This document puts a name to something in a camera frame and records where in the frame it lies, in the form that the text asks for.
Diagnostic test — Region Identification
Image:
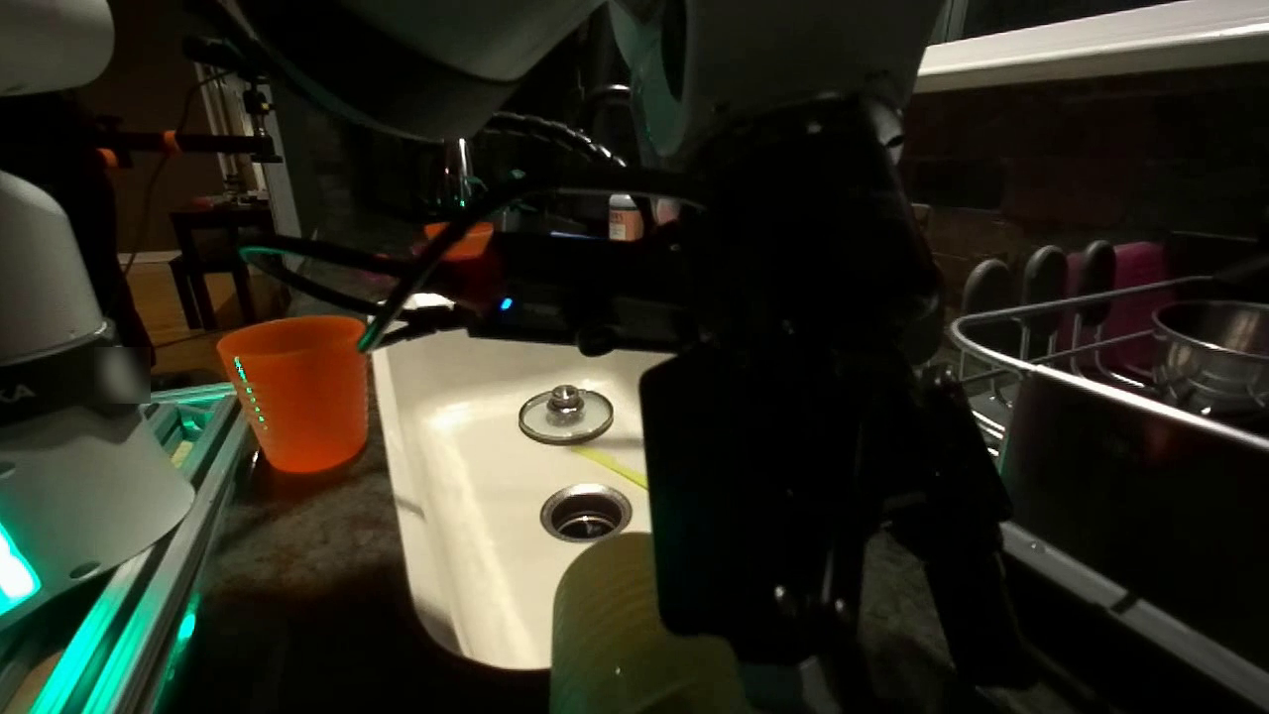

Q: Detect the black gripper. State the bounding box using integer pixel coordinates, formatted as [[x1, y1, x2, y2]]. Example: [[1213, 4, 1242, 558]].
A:
[[639, 344, 934, 669]]

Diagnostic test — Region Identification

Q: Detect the white kitchen sink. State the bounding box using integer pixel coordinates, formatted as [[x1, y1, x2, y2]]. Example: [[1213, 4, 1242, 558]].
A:
[[367, 329, 682, 676]]

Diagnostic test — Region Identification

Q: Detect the pink plastic cup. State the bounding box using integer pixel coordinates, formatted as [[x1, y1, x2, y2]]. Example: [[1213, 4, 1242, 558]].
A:
[[1106, 238, 1177, 372]]

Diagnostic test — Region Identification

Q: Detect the metal sink drain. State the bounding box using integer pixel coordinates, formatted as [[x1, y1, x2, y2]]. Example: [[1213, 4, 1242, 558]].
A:
[[535, 479, 635, 544]]

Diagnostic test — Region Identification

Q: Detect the orange plastic cup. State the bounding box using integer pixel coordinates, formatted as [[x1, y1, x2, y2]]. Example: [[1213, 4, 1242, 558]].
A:
[[215, 312, 371, 479]]

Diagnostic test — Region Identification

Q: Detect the yellow plastic utensil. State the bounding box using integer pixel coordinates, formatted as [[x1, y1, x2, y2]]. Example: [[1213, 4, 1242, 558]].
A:
[[580, 446, 651, 495]]

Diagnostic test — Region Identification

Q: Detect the green plastic cup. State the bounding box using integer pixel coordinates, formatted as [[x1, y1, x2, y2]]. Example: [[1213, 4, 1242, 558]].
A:
[[547, 532, 745, 714]]

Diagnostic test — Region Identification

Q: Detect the dark wooden stool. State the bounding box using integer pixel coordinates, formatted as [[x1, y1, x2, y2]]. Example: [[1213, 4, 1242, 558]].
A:
[[165, 195, 290, 335]]

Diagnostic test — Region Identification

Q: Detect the grey dish drying rack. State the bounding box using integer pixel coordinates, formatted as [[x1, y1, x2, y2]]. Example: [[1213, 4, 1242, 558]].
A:
[[942, 234, 1269, 711]]

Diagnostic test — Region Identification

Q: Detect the aluminium mounting frame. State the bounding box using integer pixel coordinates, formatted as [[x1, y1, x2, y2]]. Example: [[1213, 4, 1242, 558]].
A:
[[0, 381, 259, 714]]

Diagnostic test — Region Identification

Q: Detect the white window sill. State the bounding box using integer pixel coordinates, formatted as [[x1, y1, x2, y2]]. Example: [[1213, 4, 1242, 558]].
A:
[[913, 0, 1269, 97]]

